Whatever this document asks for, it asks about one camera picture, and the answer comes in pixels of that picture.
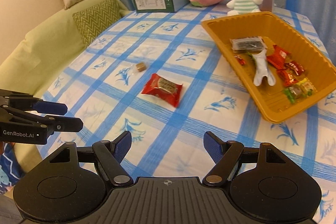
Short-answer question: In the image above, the red round-label snack packet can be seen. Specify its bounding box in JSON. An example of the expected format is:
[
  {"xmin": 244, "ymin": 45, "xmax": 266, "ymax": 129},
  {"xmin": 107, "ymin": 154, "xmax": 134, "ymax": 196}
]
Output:
[{"xmin": 141, "ymin": 73, "xmax": 183, "ymax": 108}]

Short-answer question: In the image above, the clear green candy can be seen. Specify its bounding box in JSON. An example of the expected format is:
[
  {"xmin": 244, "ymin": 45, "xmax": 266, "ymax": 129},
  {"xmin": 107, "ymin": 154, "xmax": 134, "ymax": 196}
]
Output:
[{"xmin": 283, "ymin": 85, "xmax": 306, "ymax": 104}]

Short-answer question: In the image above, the white green snack packet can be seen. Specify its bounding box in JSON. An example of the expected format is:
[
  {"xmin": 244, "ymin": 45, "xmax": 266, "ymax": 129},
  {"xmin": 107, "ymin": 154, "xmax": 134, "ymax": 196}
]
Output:
[{"xmin": 248, "ymin": 49, "xmax": 276, "ymax": 86}]

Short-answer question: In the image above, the clear brown candy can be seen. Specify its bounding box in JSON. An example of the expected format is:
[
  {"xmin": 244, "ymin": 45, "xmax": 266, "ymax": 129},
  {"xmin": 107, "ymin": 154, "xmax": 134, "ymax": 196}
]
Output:
[{"xmin": 131, "ymin": 62, "xmax": 148, "ymax": 74}]

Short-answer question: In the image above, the small red candy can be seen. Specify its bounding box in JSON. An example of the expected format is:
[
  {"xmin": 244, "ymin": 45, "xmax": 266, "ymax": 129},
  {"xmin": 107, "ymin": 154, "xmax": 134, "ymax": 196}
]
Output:
[{"xmin": 234, "ymin": 55, "xmax": 246, "ymax": 66}]

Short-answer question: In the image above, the red gold candy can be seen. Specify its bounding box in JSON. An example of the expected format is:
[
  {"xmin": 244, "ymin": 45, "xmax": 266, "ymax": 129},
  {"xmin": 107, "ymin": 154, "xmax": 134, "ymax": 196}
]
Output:
[{"xmin": 277, "ymin": 69, "xmax": 298, "ymax": 88}]

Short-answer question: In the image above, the yellow green candy packet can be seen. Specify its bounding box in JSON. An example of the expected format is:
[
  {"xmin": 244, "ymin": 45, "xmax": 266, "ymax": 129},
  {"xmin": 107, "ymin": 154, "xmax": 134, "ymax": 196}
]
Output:
[{"xmin": 299, "ymin": 78, "xmax": 315, "ymax": 97}]

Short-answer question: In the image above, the large red snack packet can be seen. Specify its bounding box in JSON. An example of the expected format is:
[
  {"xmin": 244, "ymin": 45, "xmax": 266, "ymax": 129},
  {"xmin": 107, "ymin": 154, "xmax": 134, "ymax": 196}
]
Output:
[{"xmin": 266, "ymin": 44, "xmax": 290, "ymax": 70}]

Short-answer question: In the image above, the black grey snack packet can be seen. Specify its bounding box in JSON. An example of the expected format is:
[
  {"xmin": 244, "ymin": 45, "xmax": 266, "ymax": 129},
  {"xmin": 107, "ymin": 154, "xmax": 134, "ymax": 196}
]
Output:
[{"xmin": 230, "ymin": 36, "xmax": 267, "ymax": 52}]

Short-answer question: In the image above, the dark red candy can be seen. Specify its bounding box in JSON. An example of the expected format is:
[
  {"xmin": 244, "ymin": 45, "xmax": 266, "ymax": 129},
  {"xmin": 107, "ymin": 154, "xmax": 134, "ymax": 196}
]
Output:
[{"xmin": 285, "ymin": 60, "xmax": 305, "ymax": 76}]

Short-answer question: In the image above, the green sofa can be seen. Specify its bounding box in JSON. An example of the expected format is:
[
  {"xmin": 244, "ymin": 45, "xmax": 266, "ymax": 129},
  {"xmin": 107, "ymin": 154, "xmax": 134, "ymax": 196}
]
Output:
[{"xmin": 1, "ymin": 0, "xmax": 130, "ymax": 97}]

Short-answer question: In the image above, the blue checked tablecloth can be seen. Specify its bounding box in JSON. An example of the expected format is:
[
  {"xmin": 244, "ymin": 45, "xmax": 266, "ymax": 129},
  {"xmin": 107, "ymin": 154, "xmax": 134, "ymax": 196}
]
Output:
[{"xmin": 39, "ymin": 5, "xmax": 335, "ymax": 223}]

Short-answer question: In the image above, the green zigzag cushion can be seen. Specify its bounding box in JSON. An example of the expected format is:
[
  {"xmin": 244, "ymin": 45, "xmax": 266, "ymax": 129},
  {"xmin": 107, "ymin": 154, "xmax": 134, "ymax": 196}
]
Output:
[{"xmin": 72, "ymin": 0, "xmax": 121, "ymax": 47}]

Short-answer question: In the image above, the yellow plastic tray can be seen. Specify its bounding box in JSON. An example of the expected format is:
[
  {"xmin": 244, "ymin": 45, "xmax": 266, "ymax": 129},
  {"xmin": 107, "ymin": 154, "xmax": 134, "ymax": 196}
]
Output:
[{"xmin": 202, "ymin": 12, "xmax": 335, "ymax": 123}]

